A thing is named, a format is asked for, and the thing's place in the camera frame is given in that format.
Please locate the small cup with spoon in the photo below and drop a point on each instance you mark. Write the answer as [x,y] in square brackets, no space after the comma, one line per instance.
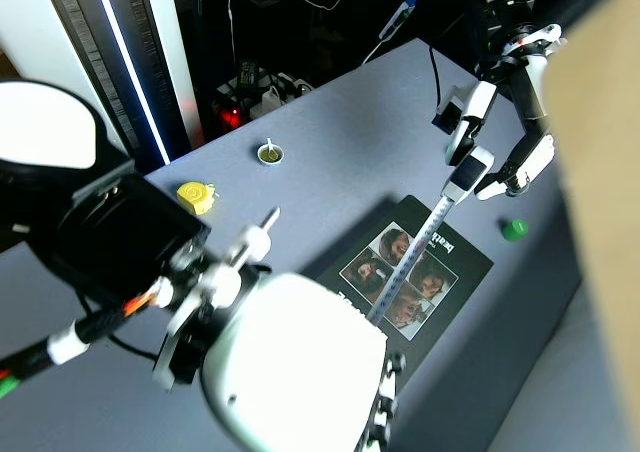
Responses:
[270,154]

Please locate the green cylinder block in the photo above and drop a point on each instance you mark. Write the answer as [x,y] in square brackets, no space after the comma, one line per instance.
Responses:
[514,229]

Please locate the yellow snail toy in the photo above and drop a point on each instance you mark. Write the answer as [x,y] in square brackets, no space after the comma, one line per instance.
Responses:
[195,197]

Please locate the black power adapter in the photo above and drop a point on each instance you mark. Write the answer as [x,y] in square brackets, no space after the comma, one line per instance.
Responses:
[248,73]

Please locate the black socket with red light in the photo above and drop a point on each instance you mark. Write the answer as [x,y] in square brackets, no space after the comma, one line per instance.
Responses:
[231,118]

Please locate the black Let It Be album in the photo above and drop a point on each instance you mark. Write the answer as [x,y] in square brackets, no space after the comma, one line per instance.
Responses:
[450,297]

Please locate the blurred tan panel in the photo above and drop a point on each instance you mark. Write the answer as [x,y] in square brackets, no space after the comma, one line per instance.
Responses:
[600,222]

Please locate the grey tape measure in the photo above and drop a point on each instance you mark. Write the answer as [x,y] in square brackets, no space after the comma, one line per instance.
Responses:
[470,172]

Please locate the white power strip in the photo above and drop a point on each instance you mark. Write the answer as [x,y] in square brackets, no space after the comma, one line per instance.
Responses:
[272,97]

